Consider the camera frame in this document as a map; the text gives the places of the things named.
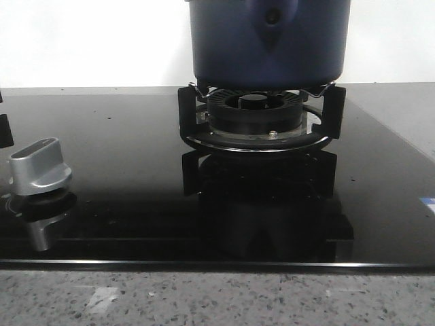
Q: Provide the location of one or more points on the black left pot support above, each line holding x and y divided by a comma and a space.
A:
6, 137

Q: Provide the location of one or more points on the black pot support grate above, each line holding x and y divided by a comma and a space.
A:
322, 116

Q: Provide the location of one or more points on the black glass gas cooktop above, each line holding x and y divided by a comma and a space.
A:
141, 199

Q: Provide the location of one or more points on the blue white energy label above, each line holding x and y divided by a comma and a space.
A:
429, 202

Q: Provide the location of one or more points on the black gas burner head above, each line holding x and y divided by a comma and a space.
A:
244, 112

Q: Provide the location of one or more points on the silver stove control knob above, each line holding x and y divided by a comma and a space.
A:
39, 168

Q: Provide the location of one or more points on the blue saucepan with handle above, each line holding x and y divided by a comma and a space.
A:
268, 45

